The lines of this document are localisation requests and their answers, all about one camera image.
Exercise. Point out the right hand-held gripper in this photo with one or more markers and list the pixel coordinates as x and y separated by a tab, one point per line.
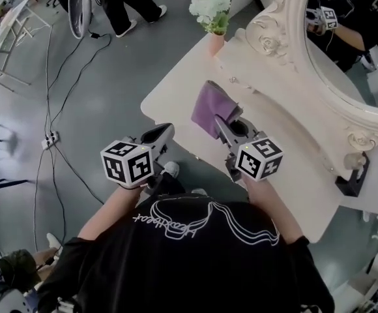
257	158

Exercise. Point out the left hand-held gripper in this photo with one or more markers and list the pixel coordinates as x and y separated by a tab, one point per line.
127	163

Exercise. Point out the purple cloth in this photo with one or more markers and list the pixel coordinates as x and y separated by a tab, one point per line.
208	106

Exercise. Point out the person's left forearm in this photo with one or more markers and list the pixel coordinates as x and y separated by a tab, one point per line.
104	217

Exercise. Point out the person's right forearm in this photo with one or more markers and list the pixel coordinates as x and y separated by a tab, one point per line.
270	207

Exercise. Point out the white dressing table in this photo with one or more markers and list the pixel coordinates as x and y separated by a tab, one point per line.
176	109

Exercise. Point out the person's left shoe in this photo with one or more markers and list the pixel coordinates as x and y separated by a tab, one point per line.
171	169

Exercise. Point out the person's shoe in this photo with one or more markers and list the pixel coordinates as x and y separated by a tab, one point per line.
171	169
199	192

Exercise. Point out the person's right shoe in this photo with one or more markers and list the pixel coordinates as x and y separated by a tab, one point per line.
199	192

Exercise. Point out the pink vase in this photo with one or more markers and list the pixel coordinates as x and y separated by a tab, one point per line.
215	44

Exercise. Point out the white power strip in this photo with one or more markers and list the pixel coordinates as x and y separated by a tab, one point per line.
50	139

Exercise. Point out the clear glass perfume bottle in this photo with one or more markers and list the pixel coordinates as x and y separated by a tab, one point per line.
352	160

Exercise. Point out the black power adapter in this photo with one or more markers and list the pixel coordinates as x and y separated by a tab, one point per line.
95	35

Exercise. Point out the black tissue box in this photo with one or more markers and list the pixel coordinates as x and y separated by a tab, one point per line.
352	187

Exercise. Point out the person's black printed t-shirt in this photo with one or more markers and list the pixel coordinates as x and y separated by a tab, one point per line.
182	266

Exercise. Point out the white artificial flower bouquet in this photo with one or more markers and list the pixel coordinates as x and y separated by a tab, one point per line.
212	2

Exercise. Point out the oval mirror ornate white frame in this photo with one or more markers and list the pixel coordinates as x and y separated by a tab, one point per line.
273	41

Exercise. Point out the black frame chair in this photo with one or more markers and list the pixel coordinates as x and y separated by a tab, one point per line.
0	142

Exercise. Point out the white metal-frame desk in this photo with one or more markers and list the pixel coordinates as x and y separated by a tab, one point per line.
9	15

